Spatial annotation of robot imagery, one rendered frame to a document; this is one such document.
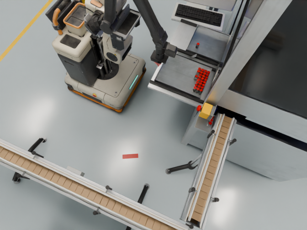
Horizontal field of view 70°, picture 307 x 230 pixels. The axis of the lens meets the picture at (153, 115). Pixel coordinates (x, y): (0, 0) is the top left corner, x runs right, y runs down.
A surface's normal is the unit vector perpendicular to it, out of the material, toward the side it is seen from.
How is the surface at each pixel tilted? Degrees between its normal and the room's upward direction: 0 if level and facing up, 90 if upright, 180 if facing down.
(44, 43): 0
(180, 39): 0
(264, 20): 90
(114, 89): 0
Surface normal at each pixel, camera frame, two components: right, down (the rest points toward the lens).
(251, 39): -0.40, 0.84
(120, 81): 0.04, -0.38
